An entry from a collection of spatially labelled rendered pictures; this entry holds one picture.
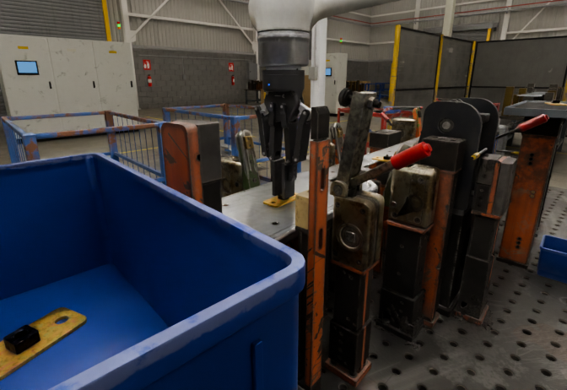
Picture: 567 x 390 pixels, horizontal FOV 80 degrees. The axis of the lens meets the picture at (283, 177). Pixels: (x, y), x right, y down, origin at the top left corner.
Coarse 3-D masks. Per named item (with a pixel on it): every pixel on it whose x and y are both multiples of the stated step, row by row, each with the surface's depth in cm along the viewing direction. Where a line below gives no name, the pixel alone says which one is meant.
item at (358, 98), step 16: (352, 96) 51; (368, 96) 49; (352, 112) 51; (368, 112) 51; (352, 128) 51; (368, 128) 53; (352, 144) 52; (352, 160) 52; (352, 176) 56; (352, 192) 57
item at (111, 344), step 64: (0, 192) 30; (64, 192) 34; (128, 192) 29; (0, 256) 31; (64, 256) 35; (128, 256) 33; (192, 256) 22; (256, 256) 17; (0, 320) 29; (64, 320) 29; (128, 320) 29; (192, 320) 11; (256, 320) 13; (0, 384) 23; (64, 384) 9; (128, 384) 9; (192, 384) 11; (256, 384) 13
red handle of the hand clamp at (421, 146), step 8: (416, 144) 47; (424, 144) 46; (408, 152) 47; (416, 152) 46; (424, 152) 46; (392, 160) 49; (400, 160) 48; (408, 160) 47; (416, 160) 47; (376, 168) 51; (384, 168) 50; (392, 168) 49; (400, 168) 49; (360, 176) 53; (368, 176) 52; (352, 184) 55
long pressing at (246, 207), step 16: (400, 144) 124; (368, 160) 100; (304, 176) 84; (336, 176) 84; (240, 192) 72; (256, 192) 72; (272, 192) 72; (224, 208) 63; (240, 208) 63; (256, 208) 63; (272, 208) 63; (288, 208) 63; (256, 224) 56; (272, 224) 56; (288, 224) 56; (288, 240) 53
